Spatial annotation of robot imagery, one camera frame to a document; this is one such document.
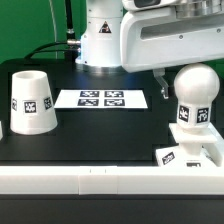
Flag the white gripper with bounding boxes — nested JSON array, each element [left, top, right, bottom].
[[120, 0, 224, 99]]

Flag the white lamp bulb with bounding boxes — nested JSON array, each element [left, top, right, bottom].
[[174, 63, 220, 132]]

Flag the white lamp base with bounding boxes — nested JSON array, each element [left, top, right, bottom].
[[156, 123, 224, 168]]

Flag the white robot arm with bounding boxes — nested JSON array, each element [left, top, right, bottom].
[[76, 0, 224, 97]]

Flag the white lamp shade cone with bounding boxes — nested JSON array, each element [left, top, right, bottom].
[[10, 70, 57, 135]]

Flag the white sheet with markers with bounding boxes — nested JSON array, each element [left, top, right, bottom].
[[55, 90, 148, 109]]

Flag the white block at left edge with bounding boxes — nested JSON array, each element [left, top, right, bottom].
[[0, 121, 3, 141]]

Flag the black upright cable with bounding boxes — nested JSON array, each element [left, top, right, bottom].
[[64, 0, 76, 62]]

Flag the white front fence rail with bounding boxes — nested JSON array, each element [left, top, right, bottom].
[[0, 166, 224, 195]]

